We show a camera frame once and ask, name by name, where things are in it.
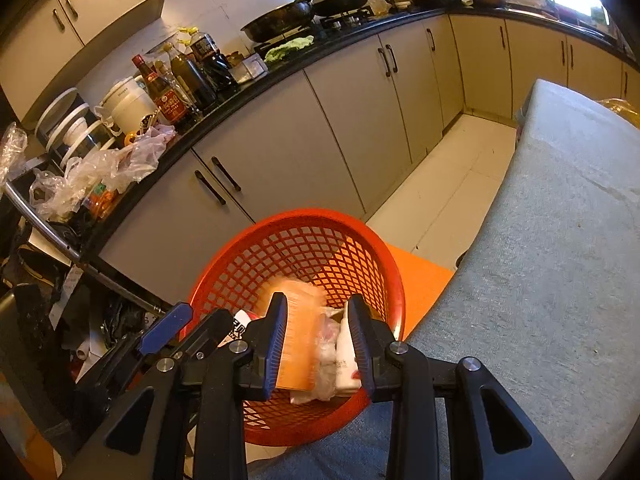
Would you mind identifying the yellow plastic bag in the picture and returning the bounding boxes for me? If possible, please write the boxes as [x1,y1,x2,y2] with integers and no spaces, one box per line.
[597,97,640,127]

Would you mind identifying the dark oil bottle yellow cap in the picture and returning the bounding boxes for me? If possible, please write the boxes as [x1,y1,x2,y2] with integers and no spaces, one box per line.
[162,42,218,108]

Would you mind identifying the grey tablecloth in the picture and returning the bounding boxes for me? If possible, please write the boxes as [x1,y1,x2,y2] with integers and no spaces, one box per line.
[405,78,640,480]

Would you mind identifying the beige wall cabinet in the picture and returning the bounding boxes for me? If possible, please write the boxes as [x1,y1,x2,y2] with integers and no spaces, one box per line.
[0,0,168,121]

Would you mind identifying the black frying pan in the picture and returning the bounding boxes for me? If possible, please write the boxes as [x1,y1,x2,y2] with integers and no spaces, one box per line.
[240,0,316,43]

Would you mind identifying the orange stool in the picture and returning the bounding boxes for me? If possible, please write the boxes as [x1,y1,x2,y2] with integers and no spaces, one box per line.
[385,242,456,326]

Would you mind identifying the clear crumpled plastic bags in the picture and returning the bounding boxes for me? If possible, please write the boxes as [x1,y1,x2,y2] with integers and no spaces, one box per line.
[27,125,178,221]

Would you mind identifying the metal tube frame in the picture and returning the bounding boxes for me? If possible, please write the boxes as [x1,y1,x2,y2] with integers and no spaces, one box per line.
[5,180,166,313]

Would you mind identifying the person's blue jeans leg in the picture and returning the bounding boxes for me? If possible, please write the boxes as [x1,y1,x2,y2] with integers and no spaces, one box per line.
[247,400,451,480]

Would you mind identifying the black kitchen countertop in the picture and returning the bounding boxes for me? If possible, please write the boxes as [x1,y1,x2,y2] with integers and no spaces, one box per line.
[75,7,640,261]

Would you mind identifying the green cloth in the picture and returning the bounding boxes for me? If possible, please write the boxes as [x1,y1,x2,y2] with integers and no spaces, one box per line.
[264,35,316,63]

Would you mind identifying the gas stove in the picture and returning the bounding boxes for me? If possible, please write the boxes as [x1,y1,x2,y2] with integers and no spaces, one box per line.
[320,10,373,29]

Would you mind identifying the small metal container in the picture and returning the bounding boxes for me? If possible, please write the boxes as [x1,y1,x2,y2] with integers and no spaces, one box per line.
[232,52,268,83]

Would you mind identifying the white plates in rack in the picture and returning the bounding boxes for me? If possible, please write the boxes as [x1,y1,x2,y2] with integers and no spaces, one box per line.
[35,87,113,166]

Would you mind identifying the white packet with red print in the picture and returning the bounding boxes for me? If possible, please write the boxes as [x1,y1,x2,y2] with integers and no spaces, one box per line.
[334,317,363,393]

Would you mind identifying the orange snack packet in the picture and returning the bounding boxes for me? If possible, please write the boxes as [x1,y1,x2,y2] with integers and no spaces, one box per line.
[272,280,326,392]

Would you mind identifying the crumpled white plastic wrapper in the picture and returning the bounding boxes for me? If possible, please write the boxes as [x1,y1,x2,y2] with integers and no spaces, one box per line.
[290,310,347,404]

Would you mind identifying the dark soy sauce bottle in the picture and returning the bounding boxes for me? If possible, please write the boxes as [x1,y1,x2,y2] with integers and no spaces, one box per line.
[190,27,238,91]

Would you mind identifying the white electric kettle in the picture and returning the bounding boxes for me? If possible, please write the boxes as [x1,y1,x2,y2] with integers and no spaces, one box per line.
[95,76,156,133]

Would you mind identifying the red plastic mesh basket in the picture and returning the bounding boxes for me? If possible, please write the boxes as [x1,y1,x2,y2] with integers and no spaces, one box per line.
[187,208,406,446]

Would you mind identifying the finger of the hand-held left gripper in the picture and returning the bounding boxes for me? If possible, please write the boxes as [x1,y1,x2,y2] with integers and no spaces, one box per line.
[177,307,237,362]
[75,302,194,397]

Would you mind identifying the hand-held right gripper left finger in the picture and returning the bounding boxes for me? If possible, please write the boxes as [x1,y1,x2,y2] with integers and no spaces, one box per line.
[60,292,289,480]

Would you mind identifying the red label sauce bottle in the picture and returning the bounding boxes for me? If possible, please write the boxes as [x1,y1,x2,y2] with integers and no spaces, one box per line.
[132,55,188,126]

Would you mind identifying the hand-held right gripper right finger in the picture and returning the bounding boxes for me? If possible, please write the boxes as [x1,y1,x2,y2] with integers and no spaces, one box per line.
[346,294,573,480]

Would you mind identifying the row of beige cabinet doors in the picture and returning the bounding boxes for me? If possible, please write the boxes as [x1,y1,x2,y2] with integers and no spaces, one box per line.
[97,14,640,301]

